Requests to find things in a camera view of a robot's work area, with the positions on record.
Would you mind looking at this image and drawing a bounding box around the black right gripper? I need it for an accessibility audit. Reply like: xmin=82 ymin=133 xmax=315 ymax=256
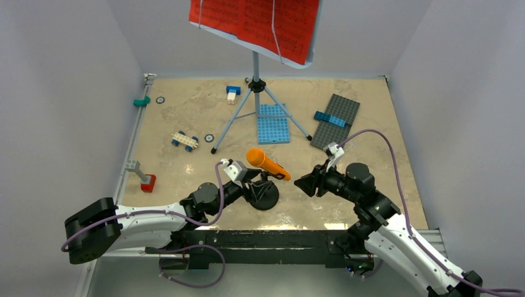
xmin=293 ymin=158 xmax=358 ymax=203

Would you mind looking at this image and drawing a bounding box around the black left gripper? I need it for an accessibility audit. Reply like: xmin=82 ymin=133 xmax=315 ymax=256
xmin=208 ymin=168 xmax=271 ymax=216

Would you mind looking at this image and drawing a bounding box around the black microphone stand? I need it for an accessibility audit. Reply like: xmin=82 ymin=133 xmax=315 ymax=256
xmin=245 ymin=171 xmax=279 ymax=211

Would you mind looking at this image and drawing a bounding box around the orange toy microphone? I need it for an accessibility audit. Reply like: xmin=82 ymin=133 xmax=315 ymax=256
xmin=246 ymin=148 xmax=291 ymax=181

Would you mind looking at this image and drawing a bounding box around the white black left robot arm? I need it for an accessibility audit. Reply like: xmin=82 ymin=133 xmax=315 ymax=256
xmin=61 ymin=170 xmax=279 ymax=264

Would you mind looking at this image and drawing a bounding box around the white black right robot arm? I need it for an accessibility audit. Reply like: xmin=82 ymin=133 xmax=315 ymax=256
xmin=294 ymin=163 xmax=482 ymax=296

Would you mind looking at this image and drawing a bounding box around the grey building baseplate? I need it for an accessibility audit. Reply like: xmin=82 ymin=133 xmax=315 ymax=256
xmin=310 ymin=93 xmax=360 ymax=149

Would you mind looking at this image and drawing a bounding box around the light blue building baseplate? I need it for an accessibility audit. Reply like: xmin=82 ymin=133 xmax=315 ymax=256
xmin=257 ymin=104 xmax=290 ymax=145

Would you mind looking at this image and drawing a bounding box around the blue building brick strip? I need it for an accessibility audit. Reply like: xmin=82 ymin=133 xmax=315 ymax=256
xmin=314 ymin=111 xmax=346 ymax=127

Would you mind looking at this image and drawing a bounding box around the toy brick car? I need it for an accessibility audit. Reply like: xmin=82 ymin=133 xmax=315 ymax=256
xmin=171 ymin=131 xmax=199 ymax=152

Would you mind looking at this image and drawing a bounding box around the blue and white brick stack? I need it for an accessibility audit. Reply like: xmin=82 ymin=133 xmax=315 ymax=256
xmin=226 ymin=85 xmax=241 ymax=105

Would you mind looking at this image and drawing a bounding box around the light blue music stand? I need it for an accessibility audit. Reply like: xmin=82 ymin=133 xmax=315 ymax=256
xmin=189 ymin=0 xmax=324 ymax=155

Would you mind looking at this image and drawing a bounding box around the teal curved block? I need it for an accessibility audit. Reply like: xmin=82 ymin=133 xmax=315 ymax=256
xmin=133 ymin=95 xmax=151 ymax=108

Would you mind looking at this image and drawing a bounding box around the red sheet music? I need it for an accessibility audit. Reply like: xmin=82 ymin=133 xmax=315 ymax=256
xmin=188 ymin=1 xmax=322 ymax=69

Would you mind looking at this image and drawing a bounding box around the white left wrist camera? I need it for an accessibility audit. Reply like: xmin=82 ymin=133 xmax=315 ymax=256
xmin=220 ymin=158 xmax=248 ymax=186

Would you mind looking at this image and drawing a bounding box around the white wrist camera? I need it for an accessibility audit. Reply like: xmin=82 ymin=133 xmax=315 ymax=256
xmin=220 ymin=158 xmax=248 ymax=186
xmin=323 ymin=142 xmax=344 ymax=170

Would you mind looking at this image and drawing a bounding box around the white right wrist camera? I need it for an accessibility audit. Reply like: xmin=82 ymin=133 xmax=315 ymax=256
xmin=323 ymin=142 xmax=344 ymax=170

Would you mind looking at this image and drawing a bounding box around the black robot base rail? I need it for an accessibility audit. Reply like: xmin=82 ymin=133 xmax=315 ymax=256
xmin=145 ymin=230 xmax=383 ymax=278

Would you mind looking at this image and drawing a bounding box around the grey post on red brick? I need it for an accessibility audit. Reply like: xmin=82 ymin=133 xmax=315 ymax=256
xmin=124 ymin=160 xmax=157 ymax=193

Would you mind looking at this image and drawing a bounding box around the aluminium left edge rail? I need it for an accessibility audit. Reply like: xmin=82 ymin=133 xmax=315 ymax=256
xmin=113 ymin=73 xmax=157 ymax=204

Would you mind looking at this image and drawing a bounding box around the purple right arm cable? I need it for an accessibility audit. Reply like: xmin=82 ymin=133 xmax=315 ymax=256
xmin=336 ymin=129 xmax=525 ymax=297

